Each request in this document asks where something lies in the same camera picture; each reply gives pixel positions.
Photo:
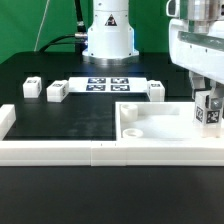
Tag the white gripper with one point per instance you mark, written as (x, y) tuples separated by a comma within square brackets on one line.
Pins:
[(201, 55)]

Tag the white square tabletop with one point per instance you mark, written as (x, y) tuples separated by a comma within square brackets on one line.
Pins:
[(163, 120)]

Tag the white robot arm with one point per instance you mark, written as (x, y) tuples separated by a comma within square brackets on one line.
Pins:
[(111, 38)]

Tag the white U-shaped fence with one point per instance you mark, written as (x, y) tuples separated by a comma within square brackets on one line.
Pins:
[(127, 152)]

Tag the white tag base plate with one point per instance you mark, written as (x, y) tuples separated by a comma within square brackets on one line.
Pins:
[(108, 84)]

